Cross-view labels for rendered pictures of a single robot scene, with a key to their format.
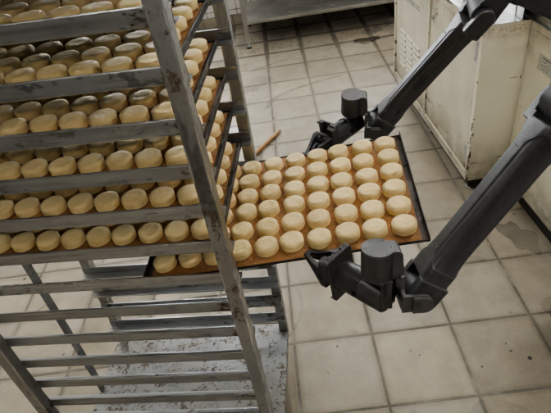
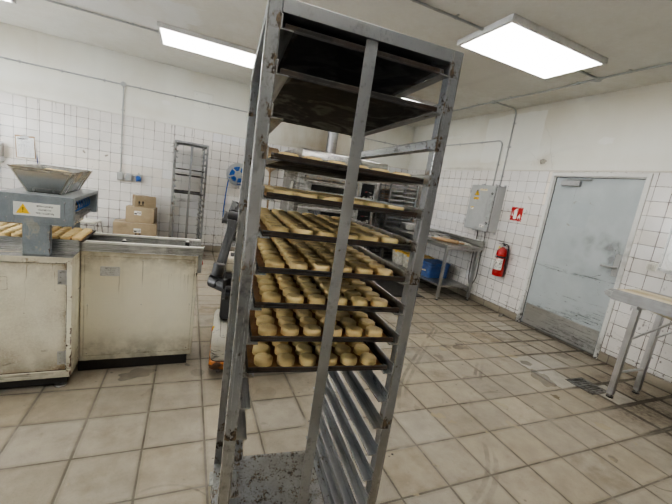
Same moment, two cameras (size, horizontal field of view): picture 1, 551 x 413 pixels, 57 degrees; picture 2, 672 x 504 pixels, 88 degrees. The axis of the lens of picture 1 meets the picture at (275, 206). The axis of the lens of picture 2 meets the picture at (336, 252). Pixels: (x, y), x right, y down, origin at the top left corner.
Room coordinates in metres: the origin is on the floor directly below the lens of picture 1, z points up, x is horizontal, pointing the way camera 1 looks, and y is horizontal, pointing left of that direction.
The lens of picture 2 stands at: (1.46, 1.46, 1.44)
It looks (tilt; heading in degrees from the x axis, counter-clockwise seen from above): 10 degrees down; 243
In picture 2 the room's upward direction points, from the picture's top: 9 degrees clockwise
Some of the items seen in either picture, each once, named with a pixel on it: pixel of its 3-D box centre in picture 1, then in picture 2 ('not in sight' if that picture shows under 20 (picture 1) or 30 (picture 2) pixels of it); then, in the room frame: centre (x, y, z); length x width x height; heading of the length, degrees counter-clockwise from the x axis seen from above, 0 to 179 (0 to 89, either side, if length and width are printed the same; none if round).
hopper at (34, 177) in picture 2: not in sight; (55, 179); (2.08, -1.29, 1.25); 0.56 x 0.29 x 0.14; 89
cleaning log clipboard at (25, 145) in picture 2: not in sight; (26, 148); (3.32, -5.30, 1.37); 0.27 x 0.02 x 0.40; 177
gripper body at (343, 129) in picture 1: (335, 134); (224, 286); (1.18, -0.20, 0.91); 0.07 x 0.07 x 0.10; 36
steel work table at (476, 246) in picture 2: not in sight; (423, 257); (-2.76, -3.31, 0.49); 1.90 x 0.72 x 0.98; 87
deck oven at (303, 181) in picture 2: not in sight; (326, 212); (-1.24, -4.41, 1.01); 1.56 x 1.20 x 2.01; 177
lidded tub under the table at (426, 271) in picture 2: not in sight; (432, 268); (-2.74, -3.01, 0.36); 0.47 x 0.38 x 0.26; 178
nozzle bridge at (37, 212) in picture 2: not in sight; (55, 217); (2.08, -1.29, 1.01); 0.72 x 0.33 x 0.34; 89
